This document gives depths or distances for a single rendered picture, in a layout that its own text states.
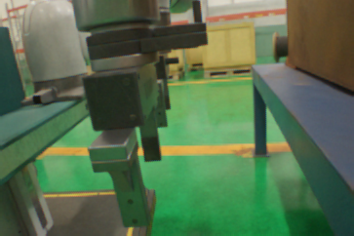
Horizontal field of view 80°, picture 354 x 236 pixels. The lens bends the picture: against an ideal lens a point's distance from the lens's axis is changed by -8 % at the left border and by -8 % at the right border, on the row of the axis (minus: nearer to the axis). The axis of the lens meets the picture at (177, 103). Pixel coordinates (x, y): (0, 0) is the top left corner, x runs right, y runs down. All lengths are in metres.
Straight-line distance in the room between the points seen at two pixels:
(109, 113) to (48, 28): 0.47
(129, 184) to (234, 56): 5.18
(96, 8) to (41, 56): 0.44
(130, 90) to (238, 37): 5.16
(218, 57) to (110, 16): 5.14
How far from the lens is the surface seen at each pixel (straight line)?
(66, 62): 0.65
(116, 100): 0.20
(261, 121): 1.62
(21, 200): 0.77
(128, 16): 0.22
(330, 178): 0.41
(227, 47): 5.30
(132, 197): 0.23
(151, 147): 0.35
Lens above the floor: 0.82
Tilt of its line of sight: 14 degrees down
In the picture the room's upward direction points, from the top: 7 degrees counter-clockwise
